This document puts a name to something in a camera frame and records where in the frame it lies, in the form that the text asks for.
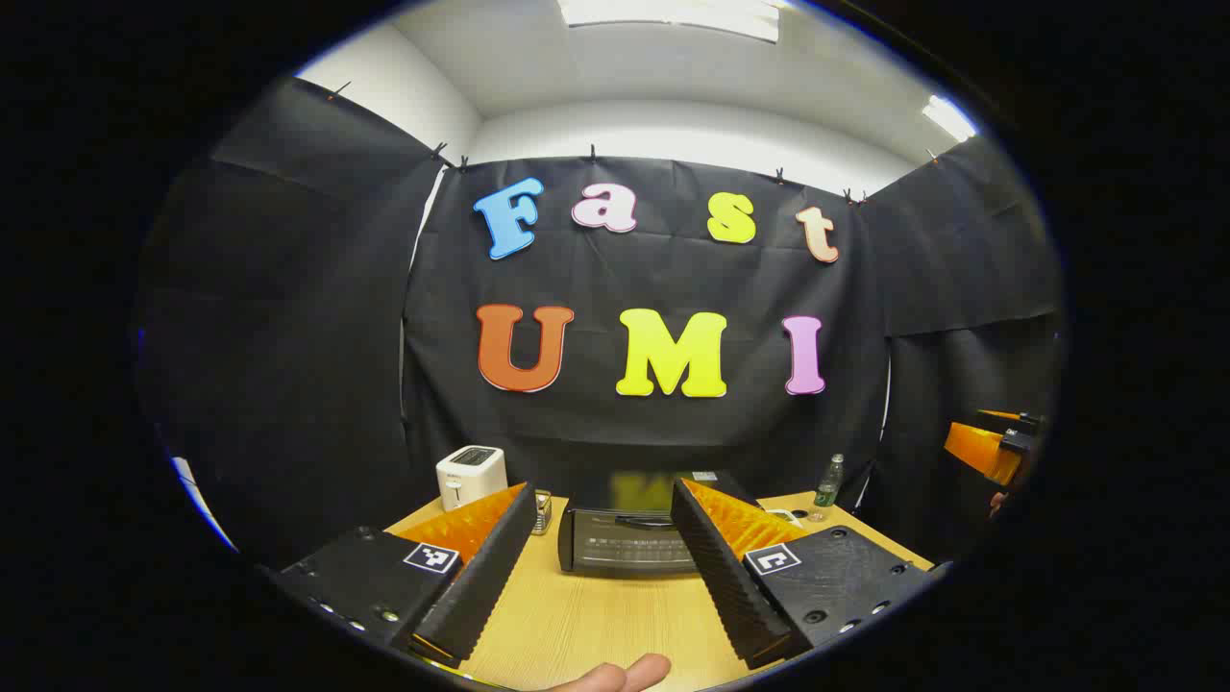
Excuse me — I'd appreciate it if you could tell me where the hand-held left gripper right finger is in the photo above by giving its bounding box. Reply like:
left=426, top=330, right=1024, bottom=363
left=671, top=478, right=935, bottom=671

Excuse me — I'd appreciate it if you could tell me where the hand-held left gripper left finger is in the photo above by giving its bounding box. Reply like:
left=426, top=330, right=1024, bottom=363
left=272, top=482, right=537, bottom=666

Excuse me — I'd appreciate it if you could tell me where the black electric oven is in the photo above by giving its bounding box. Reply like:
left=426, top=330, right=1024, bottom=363
left=557, top=469, right=770, bottom=578

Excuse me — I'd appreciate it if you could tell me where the white toaster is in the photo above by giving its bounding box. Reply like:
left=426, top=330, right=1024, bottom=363
left=435, top=445, right=508, bottom=512

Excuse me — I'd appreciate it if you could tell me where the clear plastic water bottle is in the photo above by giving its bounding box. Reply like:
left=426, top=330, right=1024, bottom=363
left=810, top=454, right=845, bottom=523

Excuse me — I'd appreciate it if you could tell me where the black backdrop cloth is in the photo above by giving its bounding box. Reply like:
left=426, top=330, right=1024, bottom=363
left=135, top=77, right=1068, bottom=568

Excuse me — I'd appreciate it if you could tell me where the small ceiling light panel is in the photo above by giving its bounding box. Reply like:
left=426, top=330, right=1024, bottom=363
left=922, top=94, right=978, bottom=144

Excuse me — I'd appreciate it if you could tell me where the large ceiling light panel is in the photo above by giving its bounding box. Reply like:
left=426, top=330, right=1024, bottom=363
left=557, top=0, right=781, bottom=44

